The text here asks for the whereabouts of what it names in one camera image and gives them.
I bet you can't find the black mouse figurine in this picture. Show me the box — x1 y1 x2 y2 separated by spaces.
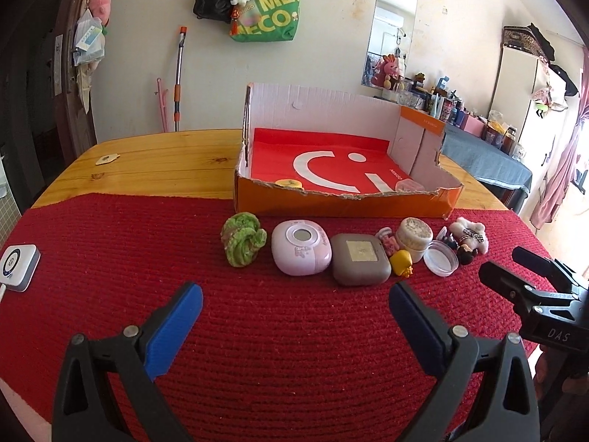
436 227 477 266

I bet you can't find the yellow duck figurine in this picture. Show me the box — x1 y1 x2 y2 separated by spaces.
389 249 413 278

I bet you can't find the orange silver mop handle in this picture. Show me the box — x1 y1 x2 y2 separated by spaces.
173 26 188 132

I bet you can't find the pink storage box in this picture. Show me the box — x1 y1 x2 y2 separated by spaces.
461 114 486 139

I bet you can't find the wall mirror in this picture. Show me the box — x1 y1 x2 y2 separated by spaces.
361 0 418 88

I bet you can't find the white fluffy star hairclip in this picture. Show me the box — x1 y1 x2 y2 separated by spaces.
449 217 489 255

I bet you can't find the clear round lid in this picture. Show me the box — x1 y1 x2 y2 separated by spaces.
422 241 459 277

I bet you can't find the orange white cardboard box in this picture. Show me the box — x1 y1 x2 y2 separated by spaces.
234 83 463 218

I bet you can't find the pink curtain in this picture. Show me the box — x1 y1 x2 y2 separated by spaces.
529 47 588 231

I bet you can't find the white square charger device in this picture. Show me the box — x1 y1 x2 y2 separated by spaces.
1 245 41 293

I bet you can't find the pink rabbit plush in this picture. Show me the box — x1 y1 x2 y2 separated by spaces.
370 54 402 90

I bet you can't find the pink hanger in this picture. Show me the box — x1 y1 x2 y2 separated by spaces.
156 77 169 133

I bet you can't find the pink pig plush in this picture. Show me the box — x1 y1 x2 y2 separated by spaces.
88 0 112 26

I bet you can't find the white wardrobe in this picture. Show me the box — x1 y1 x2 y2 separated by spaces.
490 24 579 173

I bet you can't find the green tote bag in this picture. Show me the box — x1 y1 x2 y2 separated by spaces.
230 0 300 43

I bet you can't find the white round cream jar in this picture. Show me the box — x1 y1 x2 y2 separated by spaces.
395 218 433 262

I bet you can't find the blue covered side table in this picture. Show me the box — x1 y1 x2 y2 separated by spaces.
441 125 532 214

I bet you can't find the small beige tag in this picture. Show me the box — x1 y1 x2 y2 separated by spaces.
95 154 120 166

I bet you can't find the grey square case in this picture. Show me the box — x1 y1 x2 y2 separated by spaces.
331 234 391 286

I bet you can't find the dark wooden door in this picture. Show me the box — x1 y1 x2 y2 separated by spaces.
1 0 97 211

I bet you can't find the pink figurine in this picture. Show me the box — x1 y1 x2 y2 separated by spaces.
375 227 400 257

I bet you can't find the red knitted table mat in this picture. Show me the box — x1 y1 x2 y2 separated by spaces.
0 192 560 442

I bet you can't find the small clear plastic box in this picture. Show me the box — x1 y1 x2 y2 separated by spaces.
394 179 425 193

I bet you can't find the pink My Melody case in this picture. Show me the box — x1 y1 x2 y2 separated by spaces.
272 220 332 276

